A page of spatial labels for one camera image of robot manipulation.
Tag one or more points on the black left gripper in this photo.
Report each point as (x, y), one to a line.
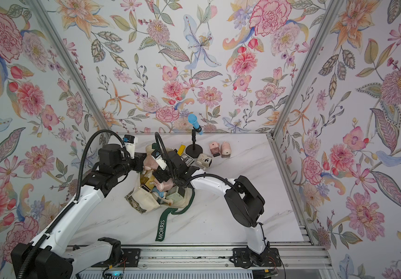
(139, 161)

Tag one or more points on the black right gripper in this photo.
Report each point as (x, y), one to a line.
(161, 175)

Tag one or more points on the yellow pencil sharpener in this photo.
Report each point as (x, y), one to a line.
(148, 180)

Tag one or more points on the pink pencil sharpener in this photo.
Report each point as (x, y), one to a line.
(214, 149)
(225, 150)

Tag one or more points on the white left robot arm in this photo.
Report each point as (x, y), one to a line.
(46, 255)

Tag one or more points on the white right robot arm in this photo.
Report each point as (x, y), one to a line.
(176, 184)

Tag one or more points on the green pencil sharpener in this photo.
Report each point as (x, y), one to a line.
(175, 195)

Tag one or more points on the blue playing card box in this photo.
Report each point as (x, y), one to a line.
(187, 159)

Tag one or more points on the yellow wooden block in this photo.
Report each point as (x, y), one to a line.
(181, 150)

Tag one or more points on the black microphone stand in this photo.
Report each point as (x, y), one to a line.
(194, 150)

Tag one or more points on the blue microphone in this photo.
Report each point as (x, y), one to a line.
(196, 127)

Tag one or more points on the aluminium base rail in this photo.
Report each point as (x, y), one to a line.
(199, 244)

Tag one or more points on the aluminium corner post right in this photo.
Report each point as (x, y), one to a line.
(329, 16)

